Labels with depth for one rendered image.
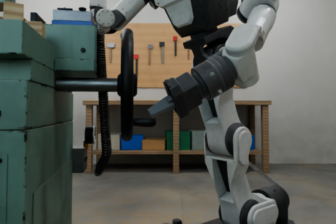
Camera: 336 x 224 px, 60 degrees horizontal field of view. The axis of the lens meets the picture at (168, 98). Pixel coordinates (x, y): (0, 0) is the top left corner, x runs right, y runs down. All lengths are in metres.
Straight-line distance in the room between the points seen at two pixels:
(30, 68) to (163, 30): 3.64
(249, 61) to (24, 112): 0.48
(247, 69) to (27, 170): 0.51
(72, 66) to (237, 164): 0.77
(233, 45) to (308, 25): 3.99
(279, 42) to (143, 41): 1.91
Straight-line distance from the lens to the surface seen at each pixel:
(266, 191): 1.54
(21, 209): 0.60
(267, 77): 4.30
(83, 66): 0.74
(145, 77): 4.05
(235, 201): 1.33
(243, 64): 0.70
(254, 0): 0.90
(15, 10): 0.63
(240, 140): 1.22
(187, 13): 1.14
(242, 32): 0.73
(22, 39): 0.56
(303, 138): 4.48
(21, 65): 0.60
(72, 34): 0.78
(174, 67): 4.06
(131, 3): 1.32
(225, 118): 1.22
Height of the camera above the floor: 0.75
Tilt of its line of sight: 2 degrees up
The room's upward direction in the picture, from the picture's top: straight up
